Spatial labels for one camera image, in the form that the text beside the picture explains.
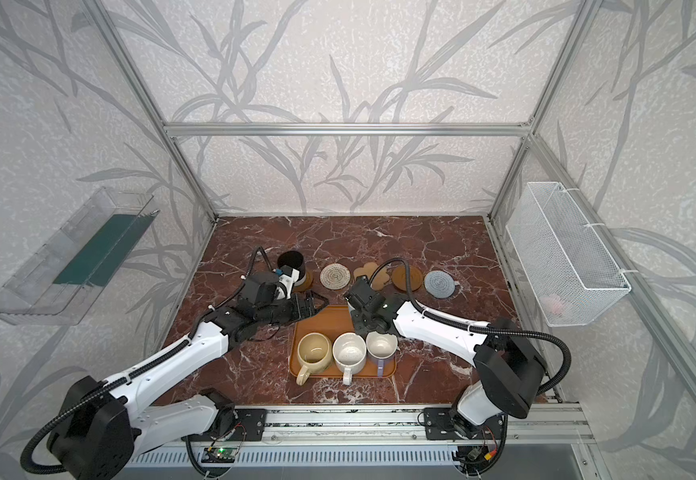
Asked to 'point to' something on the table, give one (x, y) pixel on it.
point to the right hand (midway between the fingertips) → (363, 309)
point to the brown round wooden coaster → (399, 278)
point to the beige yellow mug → (314, 351)
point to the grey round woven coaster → (439, 284)
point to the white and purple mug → (381, 347)
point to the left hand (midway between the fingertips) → (324, 298)
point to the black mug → (294, 260)
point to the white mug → (349, 354)
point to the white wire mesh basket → (568, 275)
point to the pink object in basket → (553, 302)
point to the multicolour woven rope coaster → (335, 276)
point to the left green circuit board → (219, 455)
